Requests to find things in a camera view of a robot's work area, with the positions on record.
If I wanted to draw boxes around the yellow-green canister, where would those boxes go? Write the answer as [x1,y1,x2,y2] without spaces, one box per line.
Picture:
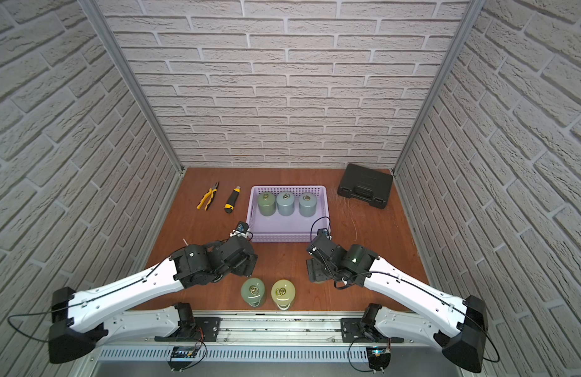
[271,279,297,310]

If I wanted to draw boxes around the lavender plastic basket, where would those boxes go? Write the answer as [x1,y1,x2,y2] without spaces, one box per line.
[246,185,331,243]

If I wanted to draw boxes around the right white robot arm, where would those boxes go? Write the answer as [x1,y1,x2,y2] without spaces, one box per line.
[307,229,488,373]

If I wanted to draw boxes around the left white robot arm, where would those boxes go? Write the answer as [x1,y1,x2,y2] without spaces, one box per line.
[48,235,258,364]

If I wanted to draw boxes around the dark green canister back left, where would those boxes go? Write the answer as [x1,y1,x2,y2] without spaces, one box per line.
[257,192,276,217]

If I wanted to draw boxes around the blue-grey canister back right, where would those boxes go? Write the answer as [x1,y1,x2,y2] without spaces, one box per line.
[299,193,318,218]

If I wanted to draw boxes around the blue-grey canister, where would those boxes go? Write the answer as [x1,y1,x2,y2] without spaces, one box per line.
[299,193,318,218]
[276,191,295,216]

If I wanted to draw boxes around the blue-grey canister back middle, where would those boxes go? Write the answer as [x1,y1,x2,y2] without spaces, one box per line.
[276,191,295,216]

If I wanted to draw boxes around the yellow black pliers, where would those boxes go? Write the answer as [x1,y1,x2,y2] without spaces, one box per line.
[196,182,220,210]

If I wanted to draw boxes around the black plastic tool case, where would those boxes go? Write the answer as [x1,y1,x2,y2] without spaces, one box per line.
[337,163,393,209]

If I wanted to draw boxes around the right controller board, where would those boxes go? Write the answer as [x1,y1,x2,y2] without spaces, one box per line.
[366,347,391,372]

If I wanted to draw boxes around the controller board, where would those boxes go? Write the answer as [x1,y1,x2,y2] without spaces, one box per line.
[168,347,202,372]
[366,347,391,372]

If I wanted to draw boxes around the left controller board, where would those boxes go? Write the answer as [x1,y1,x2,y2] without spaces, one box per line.
[168,347,202,372]

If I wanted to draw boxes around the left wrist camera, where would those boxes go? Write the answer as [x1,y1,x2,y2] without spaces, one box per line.
[230,221,253,241]

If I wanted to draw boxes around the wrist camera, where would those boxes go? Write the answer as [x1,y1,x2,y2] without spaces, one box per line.
[230,221,253,241]
[314,228,331,240]

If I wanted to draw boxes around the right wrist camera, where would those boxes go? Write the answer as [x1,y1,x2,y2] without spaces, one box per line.
[314,228,331,240]

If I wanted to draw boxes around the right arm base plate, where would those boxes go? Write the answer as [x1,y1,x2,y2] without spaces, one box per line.
[340,318,405,343]

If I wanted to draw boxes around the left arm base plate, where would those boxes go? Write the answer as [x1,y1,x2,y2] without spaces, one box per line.
[155,317,221,342]

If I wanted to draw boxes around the left aluminium corner post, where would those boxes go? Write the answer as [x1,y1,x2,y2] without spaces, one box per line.
[79,0,184,175]

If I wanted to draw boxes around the aluminium corner post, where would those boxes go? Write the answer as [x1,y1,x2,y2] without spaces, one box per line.
[79,0,184,175]
[392,0,485,178]

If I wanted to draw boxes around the right aluminium corner post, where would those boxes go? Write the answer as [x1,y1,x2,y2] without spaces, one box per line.
[392,0,485,178]

